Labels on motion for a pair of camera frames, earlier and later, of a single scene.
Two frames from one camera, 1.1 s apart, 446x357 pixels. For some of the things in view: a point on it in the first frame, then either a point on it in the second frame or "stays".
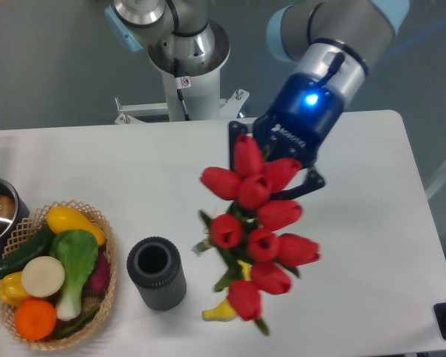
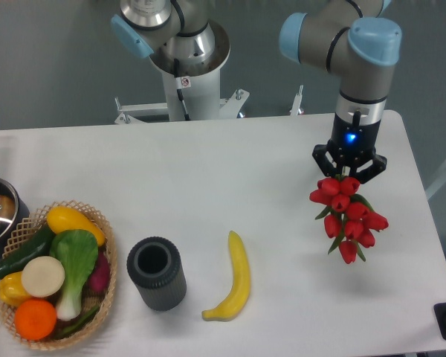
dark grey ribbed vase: x=154 y=265 stays
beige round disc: x=42 y=276 stays
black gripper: x=300 y=113 to x=351 y=143
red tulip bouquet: x=247 y=234 to x=351 y=222
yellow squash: x=67 y=218 stays
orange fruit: x=36 y=320 stays
